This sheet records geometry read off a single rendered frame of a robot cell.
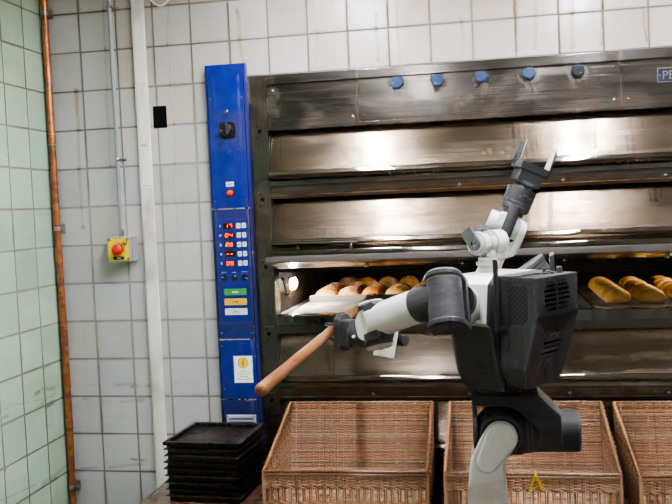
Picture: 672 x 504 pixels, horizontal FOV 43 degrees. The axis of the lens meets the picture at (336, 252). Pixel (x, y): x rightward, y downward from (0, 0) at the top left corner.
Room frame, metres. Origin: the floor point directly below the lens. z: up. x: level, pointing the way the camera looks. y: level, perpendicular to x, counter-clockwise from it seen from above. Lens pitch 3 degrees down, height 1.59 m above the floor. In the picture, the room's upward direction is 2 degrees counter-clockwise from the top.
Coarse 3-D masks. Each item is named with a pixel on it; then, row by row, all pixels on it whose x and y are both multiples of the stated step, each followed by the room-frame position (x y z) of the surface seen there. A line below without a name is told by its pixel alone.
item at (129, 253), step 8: (112, 240) 3.32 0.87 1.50; (120, 240) 3.32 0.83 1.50; (128, 240) 3.31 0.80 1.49; (136, 240) 3.37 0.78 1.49; (128, 248) 3.31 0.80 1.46; (136, 248) 3.37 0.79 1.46; (112, 256) 3.33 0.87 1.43; (120, 256) 3.32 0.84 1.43; (128, 256) 3.31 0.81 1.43; (136, 256) 3.36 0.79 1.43
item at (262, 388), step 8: (368, 296) 3.54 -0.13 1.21; (352, 312) 3.09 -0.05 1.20; (328, 328) 2.69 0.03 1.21; (320, 336) 2.54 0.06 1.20; (328, 336) 2.62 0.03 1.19; (312, 344) 2.42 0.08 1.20; (320, 344) 2.49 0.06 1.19; (304, 352) 2.30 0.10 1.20; (312, 352) 2.39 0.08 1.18; (288, 360) 2.17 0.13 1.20; (296, 360) 2.20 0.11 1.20; (280, 368) 2.07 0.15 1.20; (288, 368) 2.11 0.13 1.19; (272, 376) 1.98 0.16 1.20; (280, 376) 2.02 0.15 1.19; (264, 384) 1.90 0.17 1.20; (272, 384) 1.95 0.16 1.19; (256, 392) 1.90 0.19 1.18; (264, 392) 1.90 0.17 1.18
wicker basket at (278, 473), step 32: (288, 416) 3.17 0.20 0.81; (320, 416) 3.20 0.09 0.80; (352, 416) 3.18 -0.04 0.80; (384, 416) 3.17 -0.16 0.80; (416, 416) 3.15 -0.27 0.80; (288, 448) 3.15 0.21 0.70; (320, 448) 3.18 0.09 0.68; (352, 448) 3.16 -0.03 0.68; (384, 448) 3.13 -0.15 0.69; (416, 448) 3.12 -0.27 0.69; (288, 480) 2.77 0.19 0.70; (320, 480) 2.75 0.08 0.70; (352, 480) 2.74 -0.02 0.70; (384, 480) 2.72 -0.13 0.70; (416, 480) 2.70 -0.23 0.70
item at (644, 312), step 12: (588, 312) 3.08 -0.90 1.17; (600, 312) 3.07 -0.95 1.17; (612, 312) 3.06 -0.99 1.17; (624, 312) 3.06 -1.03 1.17; (636, 312) 3.05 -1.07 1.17; (648, 312) 3.04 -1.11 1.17; (660, 312) 3.03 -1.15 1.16; (288, 324) 3.28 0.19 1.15; (300, 324) 3.27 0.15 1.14; (312, 324) 3.26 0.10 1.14; (324, 324) 3.25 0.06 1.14
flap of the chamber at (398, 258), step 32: (288, 256) 3.13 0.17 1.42; (320, 256) 3.10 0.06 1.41; (352, 256) 3.08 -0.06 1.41; (384, 256) 3.06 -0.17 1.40; (416, 256) 3.04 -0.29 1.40; (448, 256) 3.02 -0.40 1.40; (544, 256) 3.01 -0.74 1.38; (576, 256) 3.02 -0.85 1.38; (608, 256) 3.03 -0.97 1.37; (640, 256) 3.04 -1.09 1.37
